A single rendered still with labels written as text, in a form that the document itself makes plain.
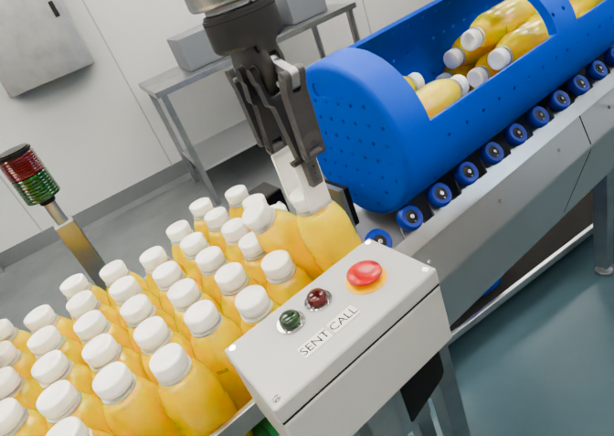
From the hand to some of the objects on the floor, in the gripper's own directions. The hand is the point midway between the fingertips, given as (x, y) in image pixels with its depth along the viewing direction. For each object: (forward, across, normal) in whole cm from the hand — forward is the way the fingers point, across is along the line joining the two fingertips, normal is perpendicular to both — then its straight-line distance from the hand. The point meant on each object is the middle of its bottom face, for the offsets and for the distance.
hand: (301, 180), depth 54 cm
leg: (+116, +24, -118) cm, 167 cm away
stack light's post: (+117, +52, +26) cm, 131 cm away
